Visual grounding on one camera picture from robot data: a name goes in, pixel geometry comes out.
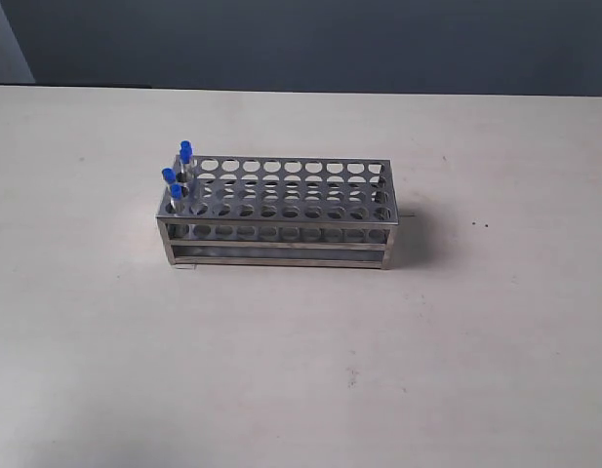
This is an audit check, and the blue capped test tube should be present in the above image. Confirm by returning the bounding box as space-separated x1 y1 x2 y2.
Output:
161 168 178 191
179 140 193 168
179 147 194 183
169 183 184 215

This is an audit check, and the stainless steel test tube rack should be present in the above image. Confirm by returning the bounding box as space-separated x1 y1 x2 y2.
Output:
156 155 399 269

